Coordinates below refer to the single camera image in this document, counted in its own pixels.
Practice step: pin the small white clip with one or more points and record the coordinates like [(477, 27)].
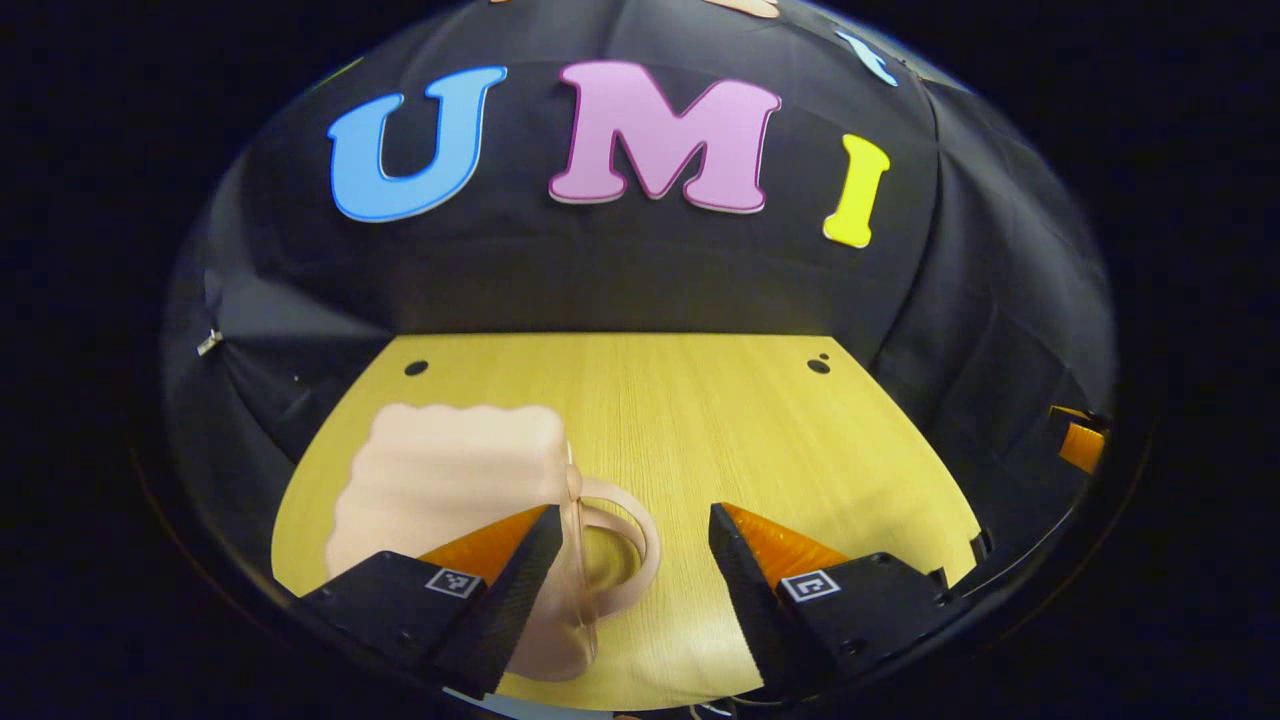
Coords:
[(209, 343)]

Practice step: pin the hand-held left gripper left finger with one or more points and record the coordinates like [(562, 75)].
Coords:
[(515, 600)]

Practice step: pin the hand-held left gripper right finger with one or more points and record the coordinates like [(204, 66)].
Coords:
[(745, 600)]

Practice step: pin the black backdrop cloth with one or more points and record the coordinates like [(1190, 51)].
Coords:
[(600, 270)]

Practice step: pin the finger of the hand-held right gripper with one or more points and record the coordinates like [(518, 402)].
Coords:
[(1082, 445)]

